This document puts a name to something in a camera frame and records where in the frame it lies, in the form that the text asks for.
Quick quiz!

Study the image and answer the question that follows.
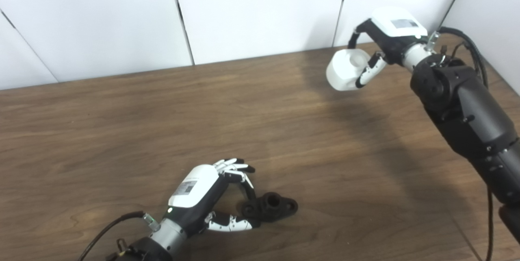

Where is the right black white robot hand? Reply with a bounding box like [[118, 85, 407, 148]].
[[349, 7, 428, 89]]

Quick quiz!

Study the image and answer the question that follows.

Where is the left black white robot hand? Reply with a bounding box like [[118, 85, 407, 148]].
[[168, 158, 260, 237]]

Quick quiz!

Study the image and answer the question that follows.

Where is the round white plastic piece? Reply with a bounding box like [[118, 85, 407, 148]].
[[326, 48, 371, 91]]

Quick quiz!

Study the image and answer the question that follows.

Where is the black flanged holder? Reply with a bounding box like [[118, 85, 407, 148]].
[[241, 192, 299, 223]]

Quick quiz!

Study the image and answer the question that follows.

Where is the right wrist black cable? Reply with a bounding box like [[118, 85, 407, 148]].
[[437, 26, 494, 261]]

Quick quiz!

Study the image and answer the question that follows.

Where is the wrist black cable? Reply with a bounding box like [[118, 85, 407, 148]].
[[437, 26, 494, 261], [77, 211, 145, 261]]

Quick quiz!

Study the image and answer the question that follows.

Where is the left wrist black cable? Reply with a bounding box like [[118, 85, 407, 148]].
[[77, 211, 145, 261]]

